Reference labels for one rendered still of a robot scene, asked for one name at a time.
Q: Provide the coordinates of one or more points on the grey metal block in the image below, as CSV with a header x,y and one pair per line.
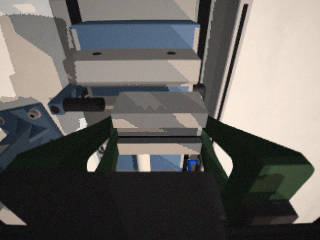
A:
x,y
151,123

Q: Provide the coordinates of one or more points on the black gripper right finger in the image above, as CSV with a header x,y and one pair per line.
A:
x,y
262,170

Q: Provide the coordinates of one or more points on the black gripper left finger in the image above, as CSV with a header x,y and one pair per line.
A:
x,y
72,152

